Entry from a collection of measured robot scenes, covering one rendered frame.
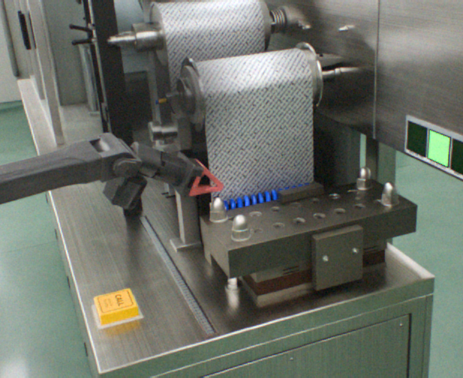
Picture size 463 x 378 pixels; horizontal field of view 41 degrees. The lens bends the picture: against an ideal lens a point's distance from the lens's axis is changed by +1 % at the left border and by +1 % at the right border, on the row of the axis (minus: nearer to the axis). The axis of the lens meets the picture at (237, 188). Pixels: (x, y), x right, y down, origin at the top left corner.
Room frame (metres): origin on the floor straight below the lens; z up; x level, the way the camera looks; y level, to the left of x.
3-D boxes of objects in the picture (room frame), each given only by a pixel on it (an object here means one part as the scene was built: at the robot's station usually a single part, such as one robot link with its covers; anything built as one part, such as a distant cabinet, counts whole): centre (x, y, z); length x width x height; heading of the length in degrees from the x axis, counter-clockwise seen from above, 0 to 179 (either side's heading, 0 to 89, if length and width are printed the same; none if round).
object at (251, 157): (1.20, -0.06, 1.10); 0.23 x 0.01 x 0.18; 110
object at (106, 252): (2.11, 0.36, 0.88); 2.52 x 0.66 x 0.04; 20
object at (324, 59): (1.31, -0.20, 1.28); 0.06 x 0.05 x 0.02; 110
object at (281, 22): (1.55, -0.11, 1.33); 0.07 x 0.07 x 0.07; 20
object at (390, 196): (1.11, -0.30, 1.05); 0.04 x 0.04 x 0.04
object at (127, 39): (1.42, 0.24, 1.33); 0.06 x 0.03 x 0.03; 110
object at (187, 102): (1.21, 0.09, 1.25); 0.07 x 0.02 x 0.07; 20
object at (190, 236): (1.23, 0.13, 1.05); 0.06 x 0.05 x 0.31; 110
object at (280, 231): (1.10, -0.14, 1.00); 0.40 x 0.16 x 0.06; 110
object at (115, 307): (0.98, 0.24, 0.91); 0.07 x 0.07 x 0.02; 20
